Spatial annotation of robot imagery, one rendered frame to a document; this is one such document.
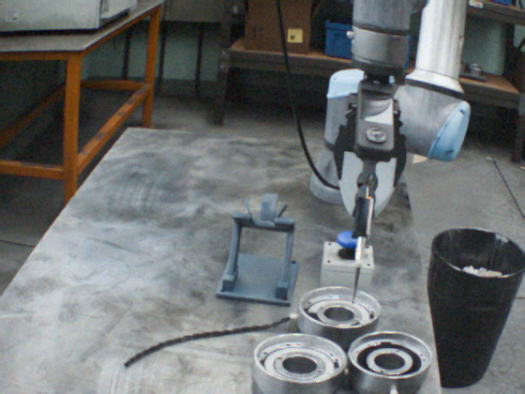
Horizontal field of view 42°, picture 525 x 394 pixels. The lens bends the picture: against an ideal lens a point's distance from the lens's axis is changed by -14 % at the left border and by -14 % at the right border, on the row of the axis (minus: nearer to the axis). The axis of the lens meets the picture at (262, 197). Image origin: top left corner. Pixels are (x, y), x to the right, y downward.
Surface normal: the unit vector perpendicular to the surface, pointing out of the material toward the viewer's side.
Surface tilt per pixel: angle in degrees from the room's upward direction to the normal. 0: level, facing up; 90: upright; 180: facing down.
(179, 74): 90
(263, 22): 92
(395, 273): 0
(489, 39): 90
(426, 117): 74
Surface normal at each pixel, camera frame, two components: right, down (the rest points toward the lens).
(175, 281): 0.07, -0.92
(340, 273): -0.09, 0.37
